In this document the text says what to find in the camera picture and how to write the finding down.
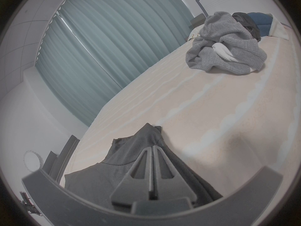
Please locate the white garment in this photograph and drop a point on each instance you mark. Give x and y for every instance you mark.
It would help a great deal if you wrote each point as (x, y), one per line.
(278, 28)

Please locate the black T-shirt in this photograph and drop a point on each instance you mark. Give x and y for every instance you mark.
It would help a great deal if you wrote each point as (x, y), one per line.
(98, 180)

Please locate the round white mirror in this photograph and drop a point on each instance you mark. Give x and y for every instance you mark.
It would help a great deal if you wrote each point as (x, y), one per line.
(31, 161)

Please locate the white printed pillow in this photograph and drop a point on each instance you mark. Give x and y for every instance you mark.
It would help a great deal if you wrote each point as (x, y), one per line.
(196, 33)

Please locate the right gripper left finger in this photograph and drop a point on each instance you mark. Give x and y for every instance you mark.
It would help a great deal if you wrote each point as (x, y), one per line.
(127, 189)

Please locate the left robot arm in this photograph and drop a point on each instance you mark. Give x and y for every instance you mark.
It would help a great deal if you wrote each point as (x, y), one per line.
(28, 202)

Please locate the black printed garment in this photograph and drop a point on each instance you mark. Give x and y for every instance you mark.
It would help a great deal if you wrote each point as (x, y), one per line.
(247, 22)

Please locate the grey knit garment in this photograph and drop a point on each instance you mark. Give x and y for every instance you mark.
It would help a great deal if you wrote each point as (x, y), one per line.
(239, 53)

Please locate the bed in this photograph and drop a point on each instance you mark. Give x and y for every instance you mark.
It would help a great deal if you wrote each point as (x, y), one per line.
(199, 107)

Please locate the dark blue garment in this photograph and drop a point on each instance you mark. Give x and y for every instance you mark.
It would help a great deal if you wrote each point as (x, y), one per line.
(261, 22)

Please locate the blue-green curtain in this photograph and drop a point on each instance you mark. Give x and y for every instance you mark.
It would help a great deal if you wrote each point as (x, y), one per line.
(131, 27)
(75, 79)

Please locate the grey bedside table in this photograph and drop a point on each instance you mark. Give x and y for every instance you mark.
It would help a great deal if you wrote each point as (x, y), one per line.
(197, 20)

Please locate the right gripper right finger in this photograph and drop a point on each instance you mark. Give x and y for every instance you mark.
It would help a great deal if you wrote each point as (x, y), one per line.
(178, 188)

